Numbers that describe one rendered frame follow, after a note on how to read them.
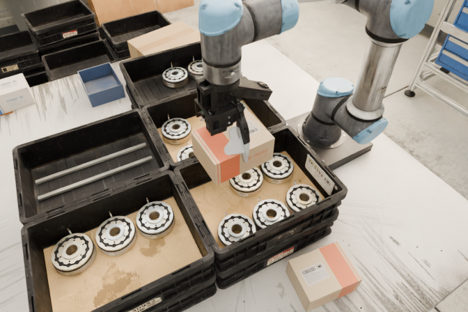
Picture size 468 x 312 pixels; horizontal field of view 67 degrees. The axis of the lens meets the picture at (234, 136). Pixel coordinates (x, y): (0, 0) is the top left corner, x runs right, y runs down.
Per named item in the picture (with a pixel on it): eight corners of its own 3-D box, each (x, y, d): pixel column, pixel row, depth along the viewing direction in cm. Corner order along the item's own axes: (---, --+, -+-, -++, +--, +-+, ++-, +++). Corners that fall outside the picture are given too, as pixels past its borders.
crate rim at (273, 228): (287, 129, 115) (288, 123, 114) (349, 196, 97) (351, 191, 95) (173, 173, 102) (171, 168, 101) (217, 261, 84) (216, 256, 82)
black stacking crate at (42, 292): (175, 193, 109) (171, 170, 101) (217, 278, 91) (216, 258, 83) (39, 248, 96) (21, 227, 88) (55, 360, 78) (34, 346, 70)
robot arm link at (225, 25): (255, 2, 58) (210, 15, 55) (253, 59, 66) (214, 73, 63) (230, -15, 63) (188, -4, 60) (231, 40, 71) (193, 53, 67)
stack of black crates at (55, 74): (115, 80, 260) (104, 38, 236) (129, 102, 242) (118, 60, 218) (60, 97, 246) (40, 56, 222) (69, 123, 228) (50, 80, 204)
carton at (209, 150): (246, 129, 95) (247, 108, 90) (272, 159, 88) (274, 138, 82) (193, 152, 89) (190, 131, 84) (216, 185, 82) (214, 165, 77)
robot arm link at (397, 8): (354, 113, 128) (395, -41, 87) (385, 138, 120) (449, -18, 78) (328, 127, 125) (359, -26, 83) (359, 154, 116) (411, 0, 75)
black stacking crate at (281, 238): (285, 149, 122) (288, 125, 114) (340, 215, 104) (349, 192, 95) (177, 193, 109) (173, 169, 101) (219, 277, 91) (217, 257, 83)
